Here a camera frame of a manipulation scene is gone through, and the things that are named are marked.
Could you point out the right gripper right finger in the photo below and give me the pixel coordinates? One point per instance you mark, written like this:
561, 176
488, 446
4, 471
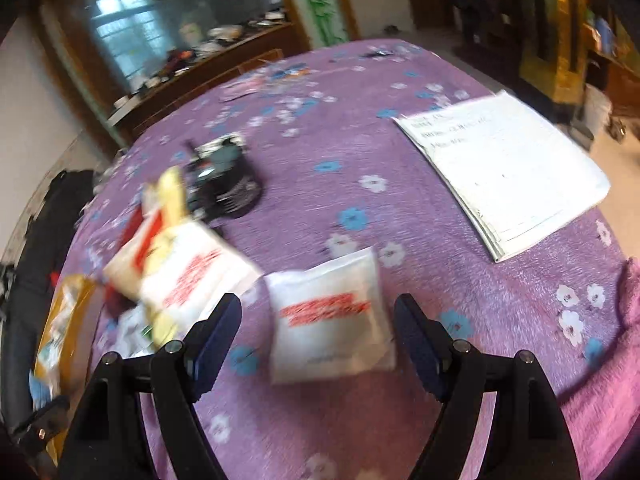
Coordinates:
454, 372

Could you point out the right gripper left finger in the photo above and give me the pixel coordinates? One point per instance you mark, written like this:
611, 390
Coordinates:
181, 372

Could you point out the white packet red text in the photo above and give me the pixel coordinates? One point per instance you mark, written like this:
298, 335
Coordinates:
330, 321

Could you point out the white labelled flat packet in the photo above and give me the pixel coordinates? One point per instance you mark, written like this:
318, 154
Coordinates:
133, 334

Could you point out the yellow rimmed storage box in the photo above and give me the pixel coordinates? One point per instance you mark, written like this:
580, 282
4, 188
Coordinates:
63, 358

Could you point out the dark red packet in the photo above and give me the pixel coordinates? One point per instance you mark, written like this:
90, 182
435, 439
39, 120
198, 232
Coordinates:
122, 278

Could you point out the yellow snack bag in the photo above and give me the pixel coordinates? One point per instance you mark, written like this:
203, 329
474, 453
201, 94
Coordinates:
186, 271

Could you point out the white red printed bag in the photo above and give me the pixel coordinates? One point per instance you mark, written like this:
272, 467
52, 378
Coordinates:
151, 226

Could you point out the black electric motor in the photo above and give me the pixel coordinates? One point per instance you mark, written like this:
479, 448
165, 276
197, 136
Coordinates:
221, 181

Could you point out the white paper notebook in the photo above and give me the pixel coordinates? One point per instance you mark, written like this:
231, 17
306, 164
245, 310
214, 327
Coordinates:
516, 176

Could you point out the black sofa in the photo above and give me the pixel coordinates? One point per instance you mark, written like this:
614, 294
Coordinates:
25, 306

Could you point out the purple floral tablecloth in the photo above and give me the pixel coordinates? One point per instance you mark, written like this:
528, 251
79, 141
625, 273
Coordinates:
340, 175

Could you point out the pink pouch far table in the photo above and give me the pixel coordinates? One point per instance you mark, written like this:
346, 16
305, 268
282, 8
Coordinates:
242, 87

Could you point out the blue item far table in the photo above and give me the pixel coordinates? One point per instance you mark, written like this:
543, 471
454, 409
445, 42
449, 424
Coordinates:
293, 71

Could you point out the black pen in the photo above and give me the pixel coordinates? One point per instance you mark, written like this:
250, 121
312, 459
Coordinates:
379, 53

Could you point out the wooden sideboard cabinet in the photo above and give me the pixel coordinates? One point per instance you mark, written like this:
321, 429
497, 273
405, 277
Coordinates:
128, 63

